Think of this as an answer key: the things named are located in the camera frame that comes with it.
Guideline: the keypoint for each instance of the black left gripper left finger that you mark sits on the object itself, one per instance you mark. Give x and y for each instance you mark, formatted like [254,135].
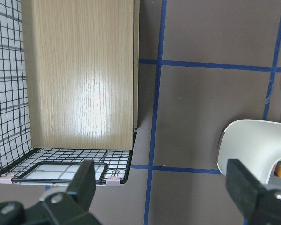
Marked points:
[69,207]

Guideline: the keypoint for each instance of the pink binder clip left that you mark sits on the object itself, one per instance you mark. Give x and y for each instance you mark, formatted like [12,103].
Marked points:
[6,179]

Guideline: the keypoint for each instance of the pink binder clip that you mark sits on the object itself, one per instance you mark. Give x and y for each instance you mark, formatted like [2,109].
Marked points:
[6,179]
[114,179]

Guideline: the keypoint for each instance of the white two-slot toaster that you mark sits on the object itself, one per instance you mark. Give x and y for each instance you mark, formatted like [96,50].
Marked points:
[256,143]

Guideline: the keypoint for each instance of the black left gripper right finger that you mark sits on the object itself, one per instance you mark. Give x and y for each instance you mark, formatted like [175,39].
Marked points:
[259,204]

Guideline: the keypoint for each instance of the pink binder clip right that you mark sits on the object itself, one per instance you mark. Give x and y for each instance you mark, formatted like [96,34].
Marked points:
[114,179]

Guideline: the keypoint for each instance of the wire basket with wooden board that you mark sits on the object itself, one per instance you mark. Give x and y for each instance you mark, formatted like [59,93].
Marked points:
[68,88]

